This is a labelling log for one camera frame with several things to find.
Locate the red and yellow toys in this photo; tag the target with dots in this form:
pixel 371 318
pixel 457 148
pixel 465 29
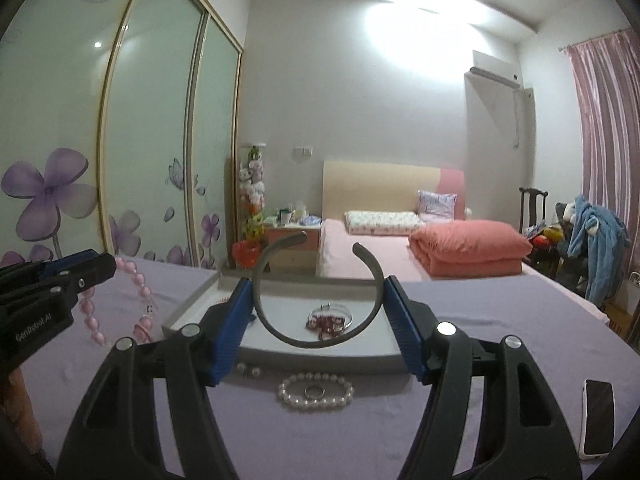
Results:
pixel 547 236

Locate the dark wooden chair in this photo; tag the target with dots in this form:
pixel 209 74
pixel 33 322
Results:
pixel 530 205

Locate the white air conditioner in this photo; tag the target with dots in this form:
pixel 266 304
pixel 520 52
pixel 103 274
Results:
pixel 492 67

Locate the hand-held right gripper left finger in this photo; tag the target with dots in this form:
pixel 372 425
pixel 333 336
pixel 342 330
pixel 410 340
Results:
pixel 230 330

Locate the white mug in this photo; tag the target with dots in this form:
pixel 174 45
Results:
pixel 285 217

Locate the person's left hand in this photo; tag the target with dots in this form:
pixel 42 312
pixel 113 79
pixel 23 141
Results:
pixel 25 405

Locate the curtain rod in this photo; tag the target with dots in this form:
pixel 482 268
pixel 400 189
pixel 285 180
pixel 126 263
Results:
pixel 595 40

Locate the grey cardboard tray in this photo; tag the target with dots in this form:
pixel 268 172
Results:
pixel 325 361

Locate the floral sliding door wardrobe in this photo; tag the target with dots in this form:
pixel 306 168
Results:
pixel 150 135

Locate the small purple pillow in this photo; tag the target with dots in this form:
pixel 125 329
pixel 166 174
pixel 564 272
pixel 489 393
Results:
pixel 437 205

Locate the folded salmon quilt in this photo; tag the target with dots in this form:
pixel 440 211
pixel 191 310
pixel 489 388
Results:
pixel 470 247

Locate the plush toy column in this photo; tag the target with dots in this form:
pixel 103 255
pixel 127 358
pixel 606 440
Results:
pixel 252 190

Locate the pink nightstand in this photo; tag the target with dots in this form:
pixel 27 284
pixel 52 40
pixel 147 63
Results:
pixel 295 255

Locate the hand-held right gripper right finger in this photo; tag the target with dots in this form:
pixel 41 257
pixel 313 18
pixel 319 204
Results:
pixel 405 330

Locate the blue fleece garment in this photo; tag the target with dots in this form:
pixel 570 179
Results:
pixel 600 245

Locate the white patterned pillow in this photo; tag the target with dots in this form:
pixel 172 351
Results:
pixel 382 221

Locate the pink bed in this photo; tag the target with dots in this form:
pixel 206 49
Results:
pixel 370 255

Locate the purple bed sheet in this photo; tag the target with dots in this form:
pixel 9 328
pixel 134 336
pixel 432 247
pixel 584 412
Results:
pixel 325 440

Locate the metal rack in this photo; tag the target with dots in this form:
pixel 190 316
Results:
pixel 635 295

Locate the thin silver bangle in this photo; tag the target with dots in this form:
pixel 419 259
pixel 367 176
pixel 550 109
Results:
pixel 326 306

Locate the wall switch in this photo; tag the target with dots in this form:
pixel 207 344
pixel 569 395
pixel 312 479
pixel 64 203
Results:
pixel 303 150

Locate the beige and pink headboard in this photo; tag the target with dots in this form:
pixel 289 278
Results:
pixel 370 185

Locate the white smartphone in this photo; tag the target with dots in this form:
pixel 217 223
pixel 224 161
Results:
pixel 597 420

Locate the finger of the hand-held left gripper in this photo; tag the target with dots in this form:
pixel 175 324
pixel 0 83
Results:
pixel 90 272
pixel 60 264

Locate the grey cuff bangle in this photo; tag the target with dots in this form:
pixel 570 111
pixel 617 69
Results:
pixel 300 344

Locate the pink curtain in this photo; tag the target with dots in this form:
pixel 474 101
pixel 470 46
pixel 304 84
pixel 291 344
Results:
pixel 610 135

